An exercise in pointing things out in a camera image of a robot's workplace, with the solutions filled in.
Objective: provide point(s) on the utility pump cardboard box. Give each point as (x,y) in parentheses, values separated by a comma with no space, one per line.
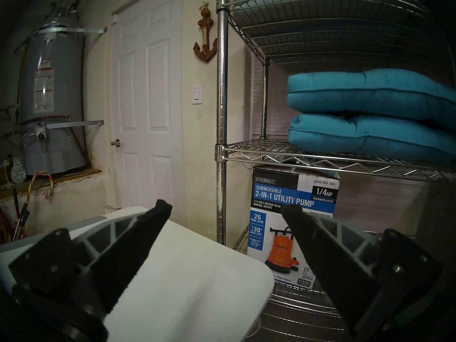
(281,188)

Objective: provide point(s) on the white wall light switch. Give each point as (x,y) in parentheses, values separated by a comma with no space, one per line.
(197,94)

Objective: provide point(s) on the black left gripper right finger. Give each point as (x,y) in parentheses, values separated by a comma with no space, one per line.
(338,266)

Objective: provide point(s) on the teal tufted seat cushion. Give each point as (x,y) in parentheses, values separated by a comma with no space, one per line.
(374,136)
(374,92)

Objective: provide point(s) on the brown anchor wall decoration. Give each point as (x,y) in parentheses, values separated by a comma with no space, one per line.
(205,47)

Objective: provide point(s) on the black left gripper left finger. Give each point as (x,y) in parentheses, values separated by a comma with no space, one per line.
(117,259)

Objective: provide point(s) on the grey water heater tank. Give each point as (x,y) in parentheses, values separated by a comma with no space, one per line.
(60,131)

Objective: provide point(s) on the white window blind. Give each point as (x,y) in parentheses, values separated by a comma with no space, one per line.
(276,102)

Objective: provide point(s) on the white folding table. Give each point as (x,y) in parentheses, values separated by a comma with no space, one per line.
(199,280)

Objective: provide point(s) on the white panel door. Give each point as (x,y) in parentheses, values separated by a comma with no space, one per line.
(149,95)

